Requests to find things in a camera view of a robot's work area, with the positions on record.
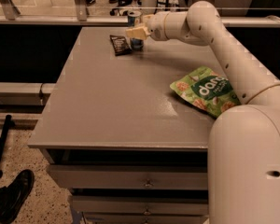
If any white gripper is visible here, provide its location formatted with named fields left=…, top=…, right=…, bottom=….
left=126, top=12, right=167, bottom=41

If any redbull can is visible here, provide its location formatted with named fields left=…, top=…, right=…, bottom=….
left=127, top=9, right=144, bottom=51

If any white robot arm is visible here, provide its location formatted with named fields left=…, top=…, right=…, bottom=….
left=126, top=1, right=280, bottom=224

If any black rxbar chocolate wrapper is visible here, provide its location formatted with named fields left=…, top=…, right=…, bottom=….
left=110, top=35, right=132, bottom=56

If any green snack bag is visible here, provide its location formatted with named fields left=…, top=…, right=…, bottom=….
left=170, top=66, right=241, bottom=118

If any grey drawer cabinet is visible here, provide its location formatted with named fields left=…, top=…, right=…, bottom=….
left=29, top=27, right=217, bottom=224

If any top drawer front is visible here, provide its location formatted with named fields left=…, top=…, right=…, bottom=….
left=48, top=165, right=208, bottom=190

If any drawer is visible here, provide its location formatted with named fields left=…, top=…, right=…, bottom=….
left=69, top=196, right=208, bottom=216
left=48, top=165, right=208, bottom=190

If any middle drawer front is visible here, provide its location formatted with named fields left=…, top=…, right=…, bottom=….
left=69, top=196, right=208, bottom=216

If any black metal stand leg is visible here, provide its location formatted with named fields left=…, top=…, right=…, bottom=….
left=0, top=114, right=15, bottom=180

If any black shoe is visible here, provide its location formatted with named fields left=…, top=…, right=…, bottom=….
left=0, top=169, right=35, bottom=224

